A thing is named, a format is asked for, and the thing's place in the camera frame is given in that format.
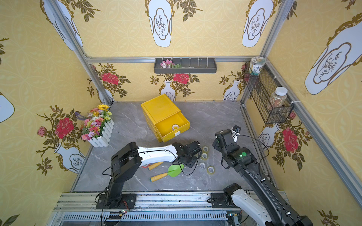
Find clear tape roll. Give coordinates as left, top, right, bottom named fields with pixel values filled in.
left=199, top=163, right=206, bottom=169
left=172, top=124, right=179, bottom=131

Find yellow drawer cabinet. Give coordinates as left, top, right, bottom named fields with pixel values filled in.
left=140, top=94, right=190, bottom=142

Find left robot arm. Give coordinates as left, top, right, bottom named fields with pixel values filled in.
left=96, top=141, right=202, bottom=210

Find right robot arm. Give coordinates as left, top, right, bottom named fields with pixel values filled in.
left=213, top=129, right=313, bottom=226

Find green toy garden shovel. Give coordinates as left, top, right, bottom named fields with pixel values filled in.
left=150, top=164, right=184, bottom=182

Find blue toy garden fork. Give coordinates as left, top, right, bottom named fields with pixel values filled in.
left=148, top=162, right=164, bottom=170

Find white lid snack jar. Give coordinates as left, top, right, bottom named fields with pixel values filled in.
left=268, top=87, right=288, bottom=110

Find jar with patterned lid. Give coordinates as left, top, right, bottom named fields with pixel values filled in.
left=249, top=56, right=266, bottom=76

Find pink artificial flowers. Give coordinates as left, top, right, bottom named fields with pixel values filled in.
left=160, top=59, right=182, bottom=69

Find flower basket white fence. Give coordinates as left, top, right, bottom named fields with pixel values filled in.
left=81, top=104, right=115, bottom=147

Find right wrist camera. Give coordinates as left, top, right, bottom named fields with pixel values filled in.
left=232, top=125, right=241, bottom=139

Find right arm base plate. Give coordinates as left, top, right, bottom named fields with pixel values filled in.
left=207, top=193, right=235, bottom=209

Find black wire basket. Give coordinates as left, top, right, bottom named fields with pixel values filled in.
left=246, top=62, right=294, bottom=124

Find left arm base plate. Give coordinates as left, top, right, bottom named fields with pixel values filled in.
left=96, top=193, right=137, bottom=210

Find grey wall shelf tray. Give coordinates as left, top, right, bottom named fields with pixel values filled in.
left=154, top=57, right=218, bottom=74

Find aluminium rail frame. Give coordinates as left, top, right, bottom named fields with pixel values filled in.
left=47, top=191, right=259, bottom=226

